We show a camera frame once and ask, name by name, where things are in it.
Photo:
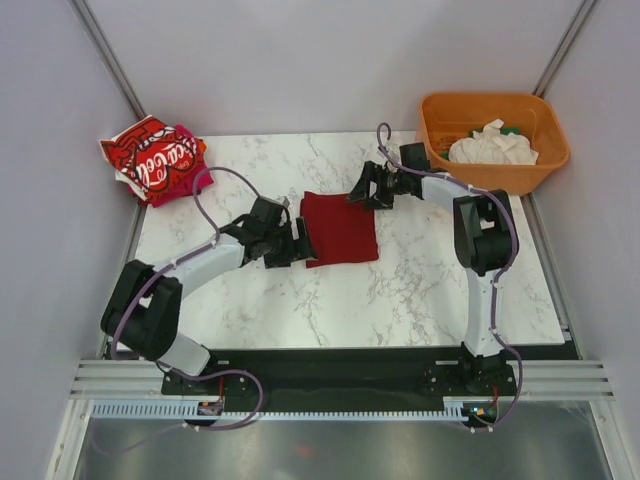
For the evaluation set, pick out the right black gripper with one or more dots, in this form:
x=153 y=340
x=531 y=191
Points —
x=361 y=192

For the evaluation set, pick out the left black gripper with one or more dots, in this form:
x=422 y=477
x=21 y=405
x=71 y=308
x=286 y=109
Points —
x=299 y=249

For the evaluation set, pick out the dark red t shirt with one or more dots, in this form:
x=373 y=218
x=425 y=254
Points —
x=340 y=232

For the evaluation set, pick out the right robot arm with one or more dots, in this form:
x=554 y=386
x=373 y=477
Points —
x=486 y=245

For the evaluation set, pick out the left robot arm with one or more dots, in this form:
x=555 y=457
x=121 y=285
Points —
x=143 y=311

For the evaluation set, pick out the orange plastic bin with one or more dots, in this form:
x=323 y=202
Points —
x=447 y=117

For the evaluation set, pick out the pink folded t shirt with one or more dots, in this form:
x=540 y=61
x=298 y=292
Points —
x=185 y=188

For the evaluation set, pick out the green cloth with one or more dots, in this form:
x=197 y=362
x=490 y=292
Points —
x=503 y=131

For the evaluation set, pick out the red coca cola t shirt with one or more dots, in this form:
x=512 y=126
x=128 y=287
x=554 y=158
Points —
x=167 y=154

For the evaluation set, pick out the red white patterned t shirt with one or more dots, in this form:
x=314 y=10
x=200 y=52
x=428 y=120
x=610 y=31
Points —
x=119 y=151

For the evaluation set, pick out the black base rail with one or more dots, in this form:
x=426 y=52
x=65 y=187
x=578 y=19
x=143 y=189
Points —
x=356 y=379

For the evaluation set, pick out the white slotted cable duct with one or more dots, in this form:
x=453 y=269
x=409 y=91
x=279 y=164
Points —
x=192 y=410

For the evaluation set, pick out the left aluminium corner post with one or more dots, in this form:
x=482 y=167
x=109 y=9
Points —
x=103 y=47

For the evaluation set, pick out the aluminium corner post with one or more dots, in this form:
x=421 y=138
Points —
x=571 y=34
x=103 y=47

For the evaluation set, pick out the right aluminium corner post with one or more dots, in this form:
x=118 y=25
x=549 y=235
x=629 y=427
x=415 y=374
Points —
x=571 y=34

